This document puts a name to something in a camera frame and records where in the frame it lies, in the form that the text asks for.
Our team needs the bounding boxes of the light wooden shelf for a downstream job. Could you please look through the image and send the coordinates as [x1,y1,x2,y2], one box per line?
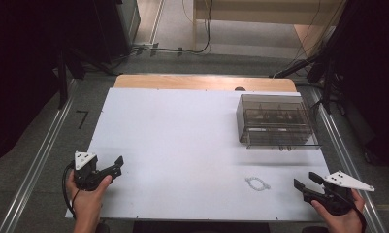
[191,0,345,51]

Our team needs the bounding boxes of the black metal stand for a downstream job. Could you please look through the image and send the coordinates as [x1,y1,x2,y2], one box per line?
[269,0,351,115]
[53,45,118,111]

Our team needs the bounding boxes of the clear bead bracelet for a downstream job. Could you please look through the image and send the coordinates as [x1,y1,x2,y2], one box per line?
[244,176,272,192]

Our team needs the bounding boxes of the smoky transparent drawer box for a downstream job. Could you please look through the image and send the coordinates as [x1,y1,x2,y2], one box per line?
[236,93,322,152]

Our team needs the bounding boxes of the person's right hand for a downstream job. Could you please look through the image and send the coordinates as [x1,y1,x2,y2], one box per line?
[310,188,367,229]

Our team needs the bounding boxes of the person's left hand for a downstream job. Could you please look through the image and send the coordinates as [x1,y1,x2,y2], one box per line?
[65,170,113,225]

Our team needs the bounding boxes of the thin hanging cables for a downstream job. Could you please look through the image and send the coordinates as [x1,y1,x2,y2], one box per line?
[283,0,334,71]

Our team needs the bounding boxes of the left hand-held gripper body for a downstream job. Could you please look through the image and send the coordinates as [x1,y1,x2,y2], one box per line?
[73,150,113,192]

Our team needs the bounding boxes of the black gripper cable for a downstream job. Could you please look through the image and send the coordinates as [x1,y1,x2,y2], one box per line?
[343,193,368,233]
[61,162,81,218]

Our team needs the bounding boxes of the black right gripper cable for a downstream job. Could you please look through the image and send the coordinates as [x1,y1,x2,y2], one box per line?
[343,193,368,233]

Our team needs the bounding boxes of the aluminium rail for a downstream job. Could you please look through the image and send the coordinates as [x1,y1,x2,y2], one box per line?
[310,87,388,233]
[0,78,79,233]

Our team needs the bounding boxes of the dark cabinet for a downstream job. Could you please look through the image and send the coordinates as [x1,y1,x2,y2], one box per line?
[93,0,142,64]

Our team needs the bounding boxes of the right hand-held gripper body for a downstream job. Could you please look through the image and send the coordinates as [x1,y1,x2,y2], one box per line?
[303,170,375,216]

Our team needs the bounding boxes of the wooden table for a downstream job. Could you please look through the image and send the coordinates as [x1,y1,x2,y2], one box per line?
[113,74,299,93]

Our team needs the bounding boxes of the black floor cable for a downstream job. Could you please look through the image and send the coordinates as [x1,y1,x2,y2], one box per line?
[109,0,214,70]

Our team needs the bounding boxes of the white board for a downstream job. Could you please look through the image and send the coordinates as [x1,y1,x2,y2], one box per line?
[65,87,332,223]

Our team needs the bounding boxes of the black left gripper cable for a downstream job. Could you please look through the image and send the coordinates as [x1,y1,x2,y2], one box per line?
[61,162,81,218]

